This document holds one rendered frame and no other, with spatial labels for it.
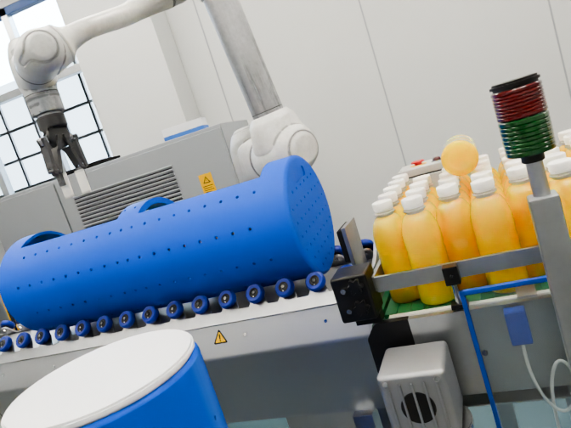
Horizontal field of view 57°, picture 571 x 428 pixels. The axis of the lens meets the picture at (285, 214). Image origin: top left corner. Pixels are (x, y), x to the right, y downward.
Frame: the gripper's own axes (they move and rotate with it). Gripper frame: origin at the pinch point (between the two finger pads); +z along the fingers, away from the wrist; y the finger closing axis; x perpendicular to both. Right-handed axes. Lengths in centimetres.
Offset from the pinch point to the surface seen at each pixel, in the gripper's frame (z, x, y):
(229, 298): 37, 45, 15
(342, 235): 30, 73, 9
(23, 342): 37.3, -22.5, 15.5
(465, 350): 52, 94, 26
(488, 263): 37, 102, 24
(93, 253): 18.2, 13.8, 17.2
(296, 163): 12, 67, 5
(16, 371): 45, -28, 16
